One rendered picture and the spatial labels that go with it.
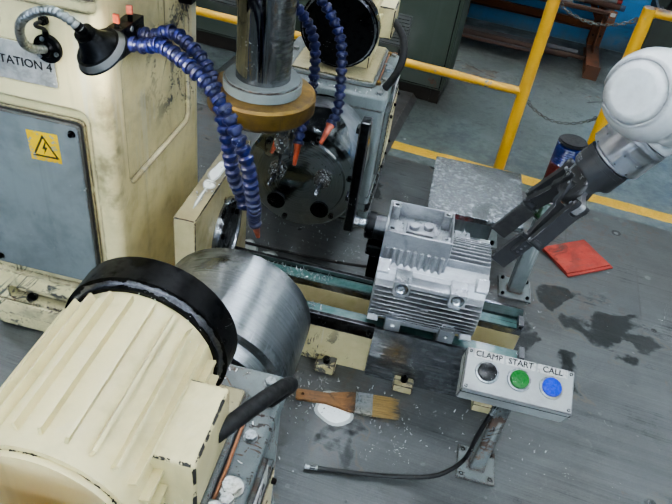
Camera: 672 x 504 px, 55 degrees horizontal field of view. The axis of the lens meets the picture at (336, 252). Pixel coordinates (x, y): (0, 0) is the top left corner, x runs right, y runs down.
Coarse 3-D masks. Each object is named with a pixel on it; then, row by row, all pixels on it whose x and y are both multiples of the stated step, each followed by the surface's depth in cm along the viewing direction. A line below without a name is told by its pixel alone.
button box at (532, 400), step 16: (480, 352) 102; (464, 368) 102; (496, 368) 101; (512, 368) 102; (528, 368) 102; (544, 368) 102; (464, 384) 100; (480, 384) 100; (496, 384) 100; (528, 384) 100; (480, 400) 103; (496, 400) 101; (512, 400) 99; (528, 400) 99; (544, 400) 99; (560, 400) 99; (544, 416) 102; (560, 416) 100
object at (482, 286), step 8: (480, 240) 124; (488, 240) 124; (384, 264) 115; (384, 272) 116; (480, 280) 114; (488, 280) 114; (480, 288) 114; (488, 288) 114; (368, 312) 123; (376, 320) 123; (464, 336) 122
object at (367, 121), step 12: (372, 120) 122; (360, 132) 122; (360, 144) 124; (360, 156) 125; (360, 168) 127; (360, 180) 128; (348, 192) 133; (348, 204) 132; (348, 216) 134; (348, 228) 136
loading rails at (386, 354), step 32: (320, 288) 136; (352, 288) 134; (320, 320) 127; (352, 320) 126; (480, 320) 132; (512, 320) 133; (320, 352) 132; (352, 352) 130; (384, 352) 127; (416, 352) 126; (448, 352) 124; (512, 352) 126; (416, 384) 131; (448, 384) 129
